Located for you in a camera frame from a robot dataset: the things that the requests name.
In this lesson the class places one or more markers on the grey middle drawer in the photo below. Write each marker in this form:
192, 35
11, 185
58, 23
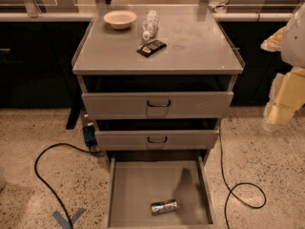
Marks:
156, 140

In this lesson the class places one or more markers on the grey bottom drawer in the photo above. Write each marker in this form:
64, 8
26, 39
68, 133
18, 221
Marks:
135, 185

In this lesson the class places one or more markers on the grey drawer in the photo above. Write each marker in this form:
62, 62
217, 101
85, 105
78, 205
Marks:
156, 140
135, 185
157, 105

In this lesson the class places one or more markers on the white bowl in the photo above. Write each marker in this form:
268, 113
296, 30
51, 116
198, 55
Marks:
120, 19

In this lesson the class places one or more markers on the grey top drawer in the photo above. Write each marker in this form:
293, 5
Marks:
157, 105

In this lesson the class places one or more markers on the grey drawer cabinet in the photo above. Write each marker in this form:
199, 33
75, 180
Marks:
198, 58

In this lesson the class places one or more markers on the blue power adapter box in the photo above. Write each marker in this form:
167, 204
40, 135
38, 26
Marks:
89, 135

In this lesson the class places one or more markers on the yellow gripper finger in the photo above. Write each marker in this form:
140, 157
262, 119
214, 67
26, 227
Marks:
286, 97
274, 42

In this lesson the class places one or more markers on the silver redbull can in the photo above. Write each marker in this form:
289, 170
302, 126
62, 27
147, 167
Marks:
163, 207

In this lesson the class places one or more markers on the clear plastic water bottle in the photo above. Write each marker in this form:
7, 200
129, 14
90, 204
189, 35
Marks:
150, 25

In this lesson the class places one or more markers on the black snack packet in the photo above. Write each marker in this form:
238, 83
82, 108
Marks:
151, 47

